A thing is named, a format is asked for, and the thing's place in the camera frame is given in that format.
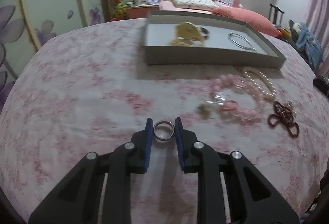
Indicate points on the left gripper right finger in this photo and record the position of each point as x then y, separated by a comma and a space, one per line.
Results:
230, 188

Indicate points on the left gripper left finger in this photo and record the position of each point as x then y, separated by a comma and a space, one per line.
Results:
98, 188

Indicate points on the thin silver bangle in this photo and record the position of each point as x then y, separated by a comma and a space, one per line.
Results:
241, 42

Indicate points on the yellow wrist watch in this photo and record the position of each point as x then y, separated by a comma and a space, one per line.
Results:
187, 34

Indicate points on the silver cuff bangle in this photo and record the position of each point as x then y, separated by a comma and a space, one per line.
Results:
204, 32

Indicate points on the pearl cluster brooch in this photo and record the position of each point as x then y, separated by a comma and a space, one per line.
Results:
290, 106

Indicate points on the blue plush blanket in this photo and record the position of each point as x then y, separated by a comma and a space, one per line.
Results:
306, 44

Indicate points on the pink curtain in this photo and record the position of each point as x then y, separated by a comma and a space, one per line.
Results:
317, 20

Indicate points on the salmon folded duvet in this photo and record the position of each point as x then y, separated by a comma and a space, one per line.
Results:
257, 21

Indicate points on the dark wooden chair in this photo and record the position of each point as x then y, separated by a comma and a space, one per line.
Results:
275, 15

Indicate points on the floral pink bedsheet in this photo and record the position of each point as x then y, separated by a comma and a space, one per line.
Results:
90, 90

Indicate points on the grey cardboard tray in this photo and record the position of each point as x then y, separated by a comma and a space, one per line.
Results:
160, 31

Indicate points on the floral white pillow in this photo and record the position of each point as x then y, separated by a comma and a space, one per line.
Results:
207, 5

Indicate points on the pink bedside table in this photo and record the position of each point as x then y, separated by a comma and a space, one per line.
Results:
140, 11

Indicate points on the sliding glass wardrobe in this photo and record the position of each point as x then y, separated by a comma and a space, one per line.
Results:
26, 25

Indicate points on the pink ring charm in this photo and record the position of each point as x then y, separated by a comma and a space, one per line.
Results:
229, 105

